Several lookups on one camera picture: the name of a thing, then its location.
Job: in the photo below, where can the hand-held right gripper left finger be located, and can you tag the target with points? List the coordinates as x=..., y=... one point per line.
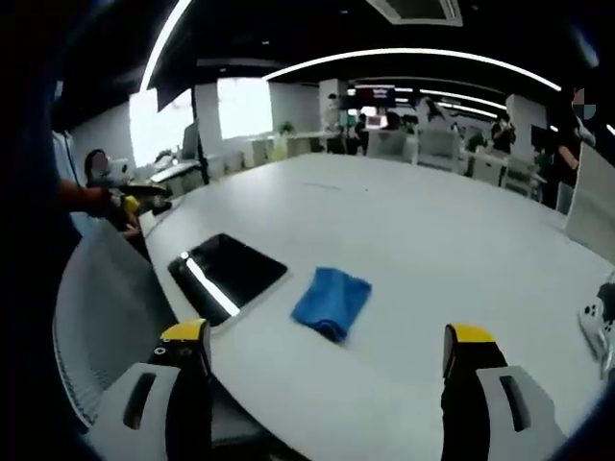
x=139, y=408

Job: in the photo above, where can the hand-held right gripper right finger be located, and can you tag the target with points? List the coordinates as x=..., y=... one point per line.
x=504, y=413

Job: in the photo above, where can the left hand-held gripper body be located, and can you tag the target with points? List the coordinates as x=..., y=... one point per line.
x=117, y=170

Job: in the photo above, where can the black tablet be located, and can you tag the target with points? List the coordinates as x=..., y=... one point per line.
x=240, y=274

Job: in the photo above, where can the blue cleaning cloth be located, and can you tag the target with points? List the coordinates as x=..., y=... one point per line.
x=331, y=300

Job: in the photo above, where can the black upright pole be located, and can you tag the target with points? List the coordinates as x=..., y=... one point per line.
x=201, y=144

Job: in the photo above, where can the grey mesh chair back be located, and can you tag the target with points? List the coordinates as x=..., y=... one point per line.
x=110, y=307

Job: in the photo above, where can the bright window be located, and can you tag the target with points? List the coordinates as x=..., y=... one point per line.
x=242, y=108

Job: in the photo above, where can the person's dark torso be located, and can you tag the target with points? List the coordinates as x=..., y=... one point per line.
x=29, y=288

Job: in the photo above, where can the straight ceiling light strip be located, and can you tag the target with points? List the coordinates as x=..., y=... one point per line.
x=165, y=43

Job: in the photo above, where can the green potted plant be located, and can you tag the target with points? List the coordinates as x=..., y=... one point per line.
x=287, y=128

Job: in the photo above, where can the white upright panel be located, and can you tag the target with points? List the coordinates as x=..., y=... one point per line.
x=593, y=206

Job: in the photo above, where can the curved ceiling light strip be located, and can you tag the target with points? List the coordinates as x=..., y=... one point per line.
x=432, y=51

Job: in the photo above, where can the ceiling air vent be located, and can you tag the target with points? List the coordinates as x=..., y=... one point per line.
x=418, y=12

